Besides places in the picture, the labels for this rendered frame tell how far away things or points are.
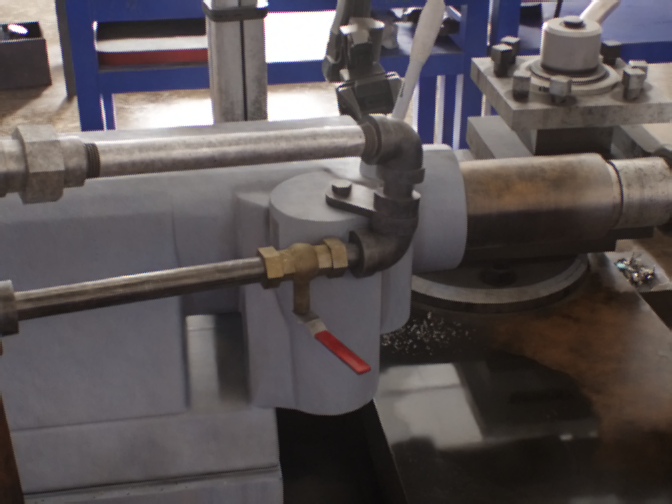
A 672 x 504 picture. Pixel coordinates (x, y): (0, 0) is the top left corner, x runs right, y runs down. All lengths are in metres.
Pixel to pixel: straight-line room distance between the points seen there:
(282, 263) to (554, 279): 0.46
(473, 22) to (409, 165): 2.04
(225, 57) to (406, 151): 1.27
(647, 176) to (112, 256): 0.47
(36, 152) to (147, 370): 0.28
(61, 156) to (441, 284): 0.56
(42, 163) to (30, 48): 4.05
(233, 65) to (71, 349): 1.20
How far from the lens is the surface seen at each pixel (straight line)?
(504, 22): 2.77
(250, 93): 1.99
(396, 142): 0.70
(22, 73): 4.68
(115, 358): 0.83
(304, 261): 0.70
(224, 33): 1.94
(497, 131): 1.16
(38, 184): 0.60
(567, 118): 1.04
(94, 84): 2.67
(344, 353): 0.70
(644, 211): 0.95
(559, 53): 1.08
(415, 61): 0.81
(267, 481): 0.84
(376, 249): 0.72
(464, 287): 1.07
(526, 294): 1.08
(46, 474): 0.85
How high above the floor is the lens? 1.49
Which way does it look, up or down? 28 degrees down
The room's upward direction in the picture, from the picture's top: straight up
